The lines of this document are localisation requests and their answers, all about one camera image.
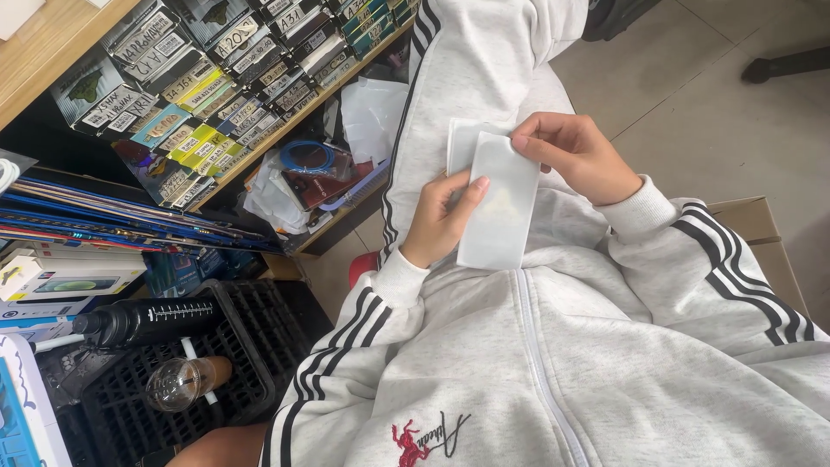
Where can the pile of blue flat packets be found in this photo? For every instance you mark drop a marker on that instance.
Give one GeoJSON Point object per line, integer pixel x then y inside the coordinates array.
{"type": "Point", "coordinates": [117, 217]}

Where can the black water bottle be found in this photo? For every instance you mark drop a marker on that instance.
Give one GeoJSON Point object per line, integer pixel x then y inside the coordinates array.
{"type": "Point", "coordinates": [149, 319]}

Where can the stack of white phone boxes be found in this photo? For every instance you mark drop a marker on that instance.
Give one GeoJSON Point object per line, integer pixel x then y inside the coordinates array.
{"type": "Point", "coordinates": [58, 285]}

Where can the grey zip sweatshirt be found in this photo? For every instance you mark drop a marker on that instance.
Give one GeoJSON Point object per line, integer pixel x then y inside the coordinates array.
{"type": "Point", "coordinates": [551, 376]}

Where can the grey striped trousers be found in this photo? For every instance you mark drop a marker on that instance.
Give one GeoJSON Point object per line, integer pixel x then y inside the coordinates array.
{"type": "Point", "coordinates": [467, 78]}

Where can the black plastic crate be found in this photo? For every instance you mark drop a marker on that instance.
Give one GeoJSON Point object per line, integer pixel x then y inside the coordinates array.
{"type": "Point", "coordinates": [253, 350]}

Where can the person's right hand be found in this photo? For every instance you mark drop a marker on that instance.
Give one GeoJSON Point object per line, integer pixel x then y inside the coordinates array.
{"type": "Point", "coordinates": [583, 162]}

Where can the person's left hand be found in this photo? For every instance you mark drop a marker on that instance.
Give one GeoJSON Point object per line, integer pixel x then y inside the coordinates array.
{"type": "Point", "coordinates": [431, 224]}

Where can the black chair base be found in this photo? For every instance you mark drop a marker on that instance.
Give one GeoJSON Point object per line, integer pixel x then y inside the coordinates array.
{"type": "Point", "coordinates": [616, 18]}

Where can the brown cardboard box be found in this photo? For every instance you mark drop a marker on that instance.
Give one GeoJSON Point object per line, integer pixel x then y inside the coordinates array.
{"type": "Point", "coordinates": [762, 240]}

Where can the red stool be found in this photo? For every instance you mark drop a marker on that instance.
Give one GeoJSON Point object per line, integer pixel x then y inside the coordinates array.
{"type": "Point", "coordinates": [363, 266]}

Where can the white plastic bags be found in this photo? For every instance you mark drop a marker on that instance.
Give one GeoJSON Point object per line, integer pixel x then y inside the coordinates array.
{"type": "Point", "coordinates": [373, 113]}

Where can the white and blue box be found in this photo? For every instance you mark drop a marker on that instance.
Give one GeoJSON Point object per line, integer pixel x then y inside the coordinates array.
{"type": "Point", "coordinates": [26, 408]}

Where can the short white packet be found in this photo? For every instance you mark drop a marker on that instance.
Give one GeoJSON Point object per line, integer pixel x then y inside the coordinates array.
{"type": "Point", "coordinates": [461, 146]}

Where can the white straw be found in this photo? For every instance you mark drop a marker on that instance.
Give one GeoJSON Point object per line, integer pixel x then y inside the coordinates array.
{"type": "Point", "coordinates": [194, 363]}

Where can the wooden shelf of labelled boxes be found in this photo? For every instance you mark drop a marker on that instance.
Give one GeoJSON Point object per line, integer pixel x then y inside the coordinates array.
{"type": "Point", "coordinates": [194, 84]}

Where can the black furniture foot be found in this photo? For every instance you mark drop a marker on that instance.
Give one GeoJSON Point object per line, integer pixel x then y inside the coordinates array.
{"type": "Point", "coordinates": [788, 65]}

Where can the long white packet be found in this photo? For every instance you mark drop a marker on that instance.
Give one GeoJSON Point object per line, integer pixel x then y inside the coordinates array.
{"type": "Point", "coordinates": [502, 207]}

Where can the clear cup with brown drink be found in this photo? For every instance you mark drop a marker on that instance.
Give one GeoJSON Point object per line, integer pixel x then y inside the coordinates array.
{"type": "Point", "coordinates": [185, 381]}

